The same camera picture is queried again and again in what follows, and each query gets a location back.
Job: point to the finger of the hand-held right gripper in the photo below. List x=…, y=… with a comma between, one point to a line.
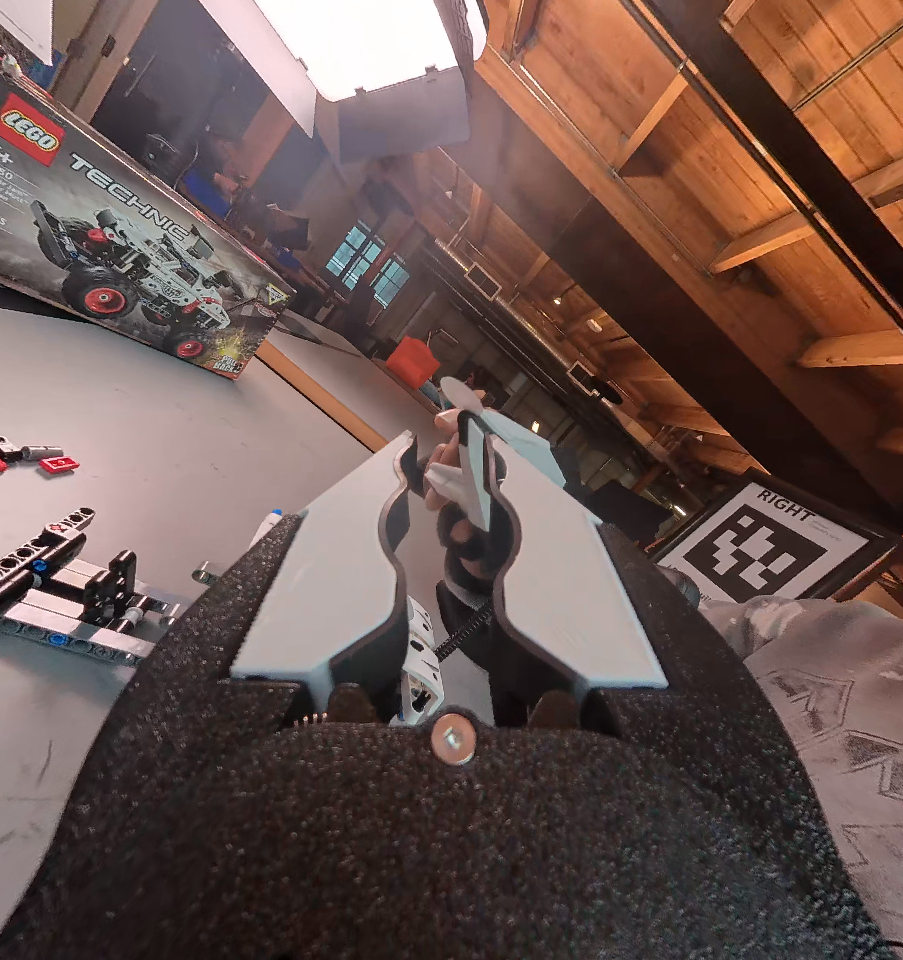
x=530, y=450
x=480, y=472

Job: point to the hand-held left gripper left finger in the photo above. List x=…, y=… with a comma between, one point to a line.
x=324, y=592

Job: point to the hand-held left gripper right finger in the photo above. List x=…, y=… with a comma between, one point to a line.
x=579, y=600

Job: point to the round printed sticker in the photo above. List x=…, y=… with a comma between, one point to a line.
x=463, y=394

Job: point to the white black toy truck chassis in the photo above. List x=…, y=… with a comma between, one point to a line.
x=106, y=585

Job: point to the person's right forearm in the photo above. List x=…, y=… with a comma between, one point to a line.
x=714, y=615

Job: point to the grey desk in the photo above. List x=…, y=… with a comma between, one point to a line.
x=159, y=450

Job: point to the person's right hand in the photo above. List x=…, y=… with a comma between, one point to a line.
x=444, y=442

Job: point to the orange crate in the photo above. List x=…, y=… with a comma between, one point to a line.
x=412, y=360

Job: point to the wood-edged grey table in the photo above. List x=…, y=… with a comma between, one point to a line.
x=324, y=367

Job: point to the framed marker tag sign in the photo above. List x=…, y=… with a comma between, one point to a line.
x=766, y=555

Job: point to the window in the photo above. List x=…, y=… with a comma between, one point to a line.
x=365, y=262

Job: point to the pile of red white parts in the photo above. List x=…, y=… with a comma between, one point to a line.
x=58, y=465

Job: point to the printed toy truck box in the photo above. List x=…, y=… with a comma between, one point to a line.
x=121, y=225

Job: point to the white softbox light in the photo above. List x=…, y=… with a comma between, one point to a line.
x=361, y=45

